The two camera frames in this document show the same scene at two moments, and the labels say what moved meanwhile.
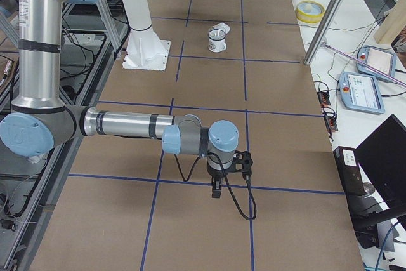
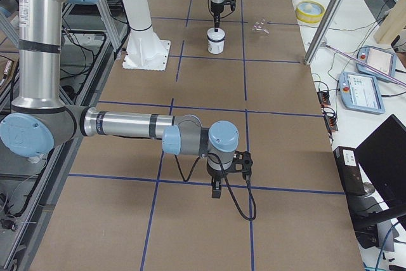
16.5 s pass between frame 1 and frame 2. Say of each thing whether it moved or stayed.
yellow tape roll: stayed
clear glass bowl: moved
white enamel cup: stayed
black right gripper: stayed
